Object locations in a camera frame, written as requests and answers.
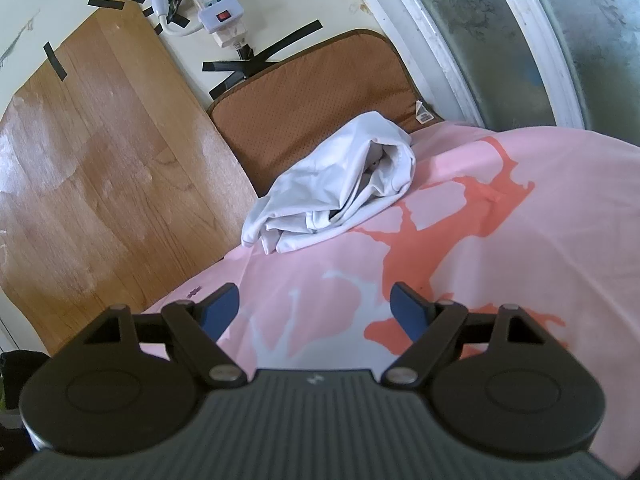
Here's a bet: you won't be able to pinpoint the white window frame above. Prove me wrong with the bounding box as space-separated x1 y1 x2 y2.
334 0 640 147

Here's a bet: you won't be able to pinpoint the white garment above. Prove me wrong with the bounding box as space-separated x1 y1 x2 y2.
241 112 417 255

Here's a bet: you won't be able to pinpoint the wood-pattern vinyl sheet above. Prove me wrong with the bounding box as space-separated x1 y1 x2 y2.
0 0 259 357

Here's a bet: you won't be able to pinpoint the white power strip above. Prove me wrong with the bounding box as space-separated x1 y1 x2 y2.
186 0 252 49

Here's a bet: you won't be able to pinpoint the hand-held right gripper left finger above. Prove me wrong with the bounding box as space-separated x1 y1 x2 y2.
85 282 248 388

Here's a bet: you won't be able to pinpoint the crossed black tape strips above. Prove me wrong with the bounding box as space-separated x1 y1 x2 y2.
141 5 192 36
201 20 324 101

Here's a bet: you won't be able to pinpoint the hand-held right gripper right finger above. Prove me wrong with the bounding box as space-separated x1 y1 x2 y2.
382 282 547 388

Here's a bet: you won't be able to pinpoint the brown cushion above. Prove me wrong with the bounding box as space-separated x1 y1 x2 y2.
206 30 446 199

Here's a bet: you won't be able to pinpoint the black clothes pile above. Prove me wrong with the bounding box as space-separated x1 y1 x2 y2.
0 351 52 431

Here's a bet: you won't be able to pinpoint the pink printed bed sheet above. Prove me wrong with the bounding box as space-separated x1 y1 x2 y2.
135 120 640 480

